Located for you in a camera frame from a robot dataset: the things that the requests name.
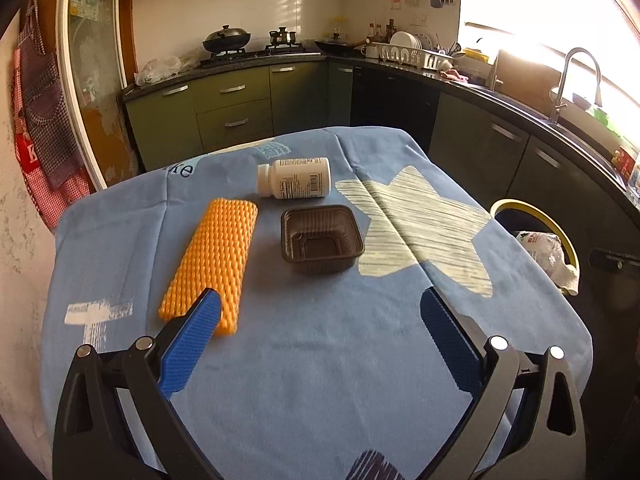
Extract blue star tablecloth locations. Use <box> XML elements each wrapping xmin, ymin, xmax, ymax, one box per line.
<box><xmin>40</xmin><ymin>127</ymin><xmax>593</xmax><ymax>479</ymax></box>

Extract crumpled printed paper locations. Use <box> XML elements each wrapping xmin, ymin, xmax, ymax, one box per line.
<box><xmin>514</xmin><ymin>231</ymin><xmax>579</xmax><ymax>296</ymax></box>

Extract orange foam fruit net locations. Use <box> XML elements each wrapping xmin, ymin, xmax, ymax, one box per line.
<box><xmin>158</xmin><ymin>198</ymin><xmax>258</xmax><ymax>336</ymax></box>

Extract red checkered apron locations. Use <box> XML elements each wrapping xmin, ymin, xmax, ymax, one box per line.
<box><xmin>12</xmin><ymin>0</ymin><xmax>90</xmax><ymax>231</ymax></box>

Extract black frying pan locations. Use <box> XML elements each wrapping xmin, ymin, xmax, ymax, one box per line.
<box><xmin>314</xmin><ymin>39</ymin><xmax>370</xmax><ymax>58</ymax></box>

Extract white dish rack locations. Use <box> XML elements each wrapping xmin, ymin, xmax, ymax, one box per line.
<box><xmin>372</xmin><ymin>42</ymin><xmax>454</xmax><ymax>72</ymax></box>

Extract black wok with lid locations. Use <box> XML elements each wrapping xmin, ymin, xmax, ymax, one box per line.
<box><xmin>203</xmin><ymin>25</ymin><xmax>250</xmax><ymax>54</ymax></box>

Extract white plastic bag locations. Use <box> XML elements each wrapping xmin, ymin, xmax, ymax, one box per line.
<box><xmin>134</xmin><ymin>55</ymin><xmax>200</xmax><ymax>87</ymax></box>

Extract glass sliding door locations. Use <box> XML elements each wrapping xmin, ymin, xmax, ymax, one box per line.
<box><xmin>55</xmin><ymin>0</ymin><xmax>138</xmax><ymax>191</ymax></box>

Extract small steel pot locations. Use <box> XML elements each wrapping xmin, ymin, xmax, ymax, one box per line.
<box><xmin>269</xmin><ymin>26</ymin><xmax>298</xmax><ymax>50</ymax></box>

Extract yellow rimmed trash bin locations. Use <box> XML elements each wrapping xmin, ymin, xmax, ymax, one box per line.
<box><xmin>489</xmin><ymin>198</ymin><xmax>580</xmax><ymax>278</ymax></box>

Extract white pill bottle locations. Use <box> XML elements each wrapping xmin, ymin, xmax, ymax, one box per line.
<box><xmin>256</xmin><ymin>157</ymin><xmax>332</xmax><ymax>200</ymax></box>

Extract brown plastic tray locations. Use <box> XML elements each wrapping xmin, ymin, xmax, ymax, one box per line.
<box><xmin>281</xmin><ymin>205</ymin><xmax>364</xmax><ymax>275</ymax></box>

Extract green kitchen cabinets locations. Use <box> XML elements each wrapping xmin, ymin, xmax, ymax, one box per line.
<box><xmin>122</xmin><ymin>52</ymin><xmax>639</xmax><ymax>408</ymax></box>

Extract wooden cutting board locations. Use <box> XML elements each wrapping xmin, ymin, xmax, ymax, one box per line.
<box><xmin>495</xmin><ymin>50</ymin><xmax>561</xmax><ymax>117</ymax></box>

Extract chrome sink faucet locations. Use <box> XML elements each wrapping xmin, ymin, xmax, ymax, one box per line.
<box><xmin>548</xmin><ymin>46</ymin><xmax>604</xmax><ymax>126</ymax></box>

